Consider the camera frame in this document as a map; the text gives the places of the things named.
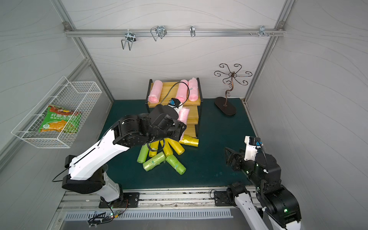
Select metal double hook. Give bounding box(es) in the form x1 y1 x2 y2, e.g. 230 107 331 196
150 25 167 41
121 31 136 51

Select yellow trash bag roll right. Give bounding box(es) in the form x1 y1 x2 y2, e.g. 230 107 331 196
179 135 199 147

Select three-tier wooden shelf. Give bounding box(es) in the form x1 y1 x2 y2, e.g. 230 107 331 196
145 78 203 138

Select metal hook right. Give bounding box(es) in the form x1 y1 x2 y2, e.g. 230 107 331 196
249 25 274 37

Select green trash bag roll left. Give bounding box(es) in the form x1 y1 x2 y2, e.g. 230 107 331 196
137 144 149 164

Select yellow trash bag roll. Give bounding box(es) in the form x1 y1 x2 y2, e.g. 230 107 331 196
149 141 160 158
179 135 199 147
161 139 173 157
168 139 185 155

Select green trash bag roll right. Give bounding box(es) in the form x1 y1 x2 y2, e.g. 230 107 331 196
166 155 186 175

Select green trash bag roll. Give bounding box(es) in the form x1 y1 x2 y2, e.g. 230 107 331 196
166 155 186 175
137 144 149 164
143 152 166 172

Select aluminium top rail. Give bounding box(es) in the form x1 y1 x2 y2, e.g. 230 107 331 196
64 26 286 38

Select metal double hook left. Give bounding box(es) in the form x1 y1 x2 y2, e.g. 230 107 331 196
121 31 136 51

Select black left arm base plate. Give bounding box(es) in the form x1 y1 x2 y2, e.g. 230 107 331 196
98 192 140 209

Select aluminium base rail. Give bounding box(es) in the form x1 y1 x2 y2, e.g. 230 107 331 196
57 186 227 211

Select yellow trash bag roll left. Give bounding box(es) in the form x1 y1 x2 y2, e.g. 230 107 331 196
149 141 160 158

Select black metal jewelry stand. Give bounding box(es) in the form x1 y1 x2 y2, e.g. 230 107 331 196
214 63 253 117

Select green trash bag roll middle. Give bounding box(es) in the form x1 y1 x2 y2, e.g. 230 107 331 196
143 152 166 172

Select green snack bag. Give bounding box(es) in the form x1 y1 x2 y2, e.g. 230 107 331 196
39 104 82 133

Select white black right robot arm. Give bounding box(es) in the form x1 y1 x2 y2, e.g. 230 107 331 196
224 148 301 230

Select white wire basket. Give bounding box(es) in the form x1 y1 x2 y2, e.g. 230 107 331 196
11 76 102 149

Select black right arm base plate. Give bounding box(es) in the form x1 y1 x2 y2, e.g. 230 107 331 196
211 188 237 207

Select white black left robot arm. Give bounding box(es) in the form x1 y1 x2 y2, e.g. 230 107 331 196
62 104 186 203

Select small metal hook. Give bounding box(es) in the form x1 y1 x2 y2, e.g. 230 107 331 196
189 25 196 37

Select metal double hook middle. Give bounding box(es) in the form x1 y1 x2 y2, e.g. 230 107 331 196
150 25 167 41

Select pink trash bag roll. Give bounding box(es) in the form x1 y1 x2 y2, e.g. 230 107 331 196
178 107 190 125
188 78 199 102
148 80 163 104
176 80 188 103

